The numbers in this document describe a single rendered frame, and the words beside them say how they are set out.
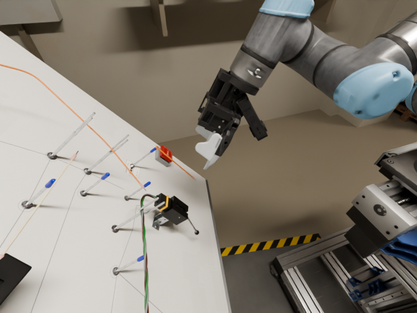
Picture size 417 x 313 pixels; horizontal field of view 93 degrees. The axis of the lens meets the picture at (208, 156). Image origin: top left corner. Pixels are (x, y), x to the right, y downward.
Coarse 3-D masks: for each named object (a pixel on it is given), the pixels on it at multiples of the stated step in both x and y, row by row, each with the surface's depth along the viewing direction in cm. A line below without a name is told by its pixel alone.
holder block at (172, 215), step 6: (174, 198) 50; (174, 204) 49; (180, 204) 51; (168, 210) 48; (174, 210) 48; (180, 210) 49; (186, 210) 52; (168, 216) 49; (174, 216) 49; (180, 216) 49; (186, 216) 50; (174, 222) 51; (180, 222) 51
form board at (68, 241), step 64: (0, 128) 35; (64, 128) 45; (128, 128) 66; (0, 192) 30; (64, 192) 38; (128, 192) 51; (192, 192) 77; (64, 256) 32; (128, 256) 42; (192, 256) 58
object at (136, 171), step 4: (128, 160) 57; (128, 164) 56; (124, 168) 54; (128, 168) 55; (132, 168) 57; (136, 168) 58; (140, 168) 60; (124, 172) 53; (128, 172) 55; (132, 172) 56; (136, 172) 57; (132, 176) 55; (136, 176) 56
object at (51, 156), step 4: (92, 116) 36; (88, 120) 34; (84, 124) 35; (80, 128) 35; (76, 132) 36; (72, 136) 37; (68, 140) 37; (64, 144) 38; (60, 148) 38; (52, 152) 40; (56, 152) 39; (48, 156) 39; (52, 156) 39; (56, 156) 40
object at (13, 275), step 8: (8, 256) 22; (0, 264) 21; (8, 264) 22; (16, 264) 22; (24, 264) 23; (0, 272) 21; (8, 272) 22; (16, 272) 22; (24, 272) 23; (0, 280) 21; (8, 280) 21; (16, 280) 22; (0, 288) 20; (8, 288) 21; (0, 296) 20; (0, 304) 20
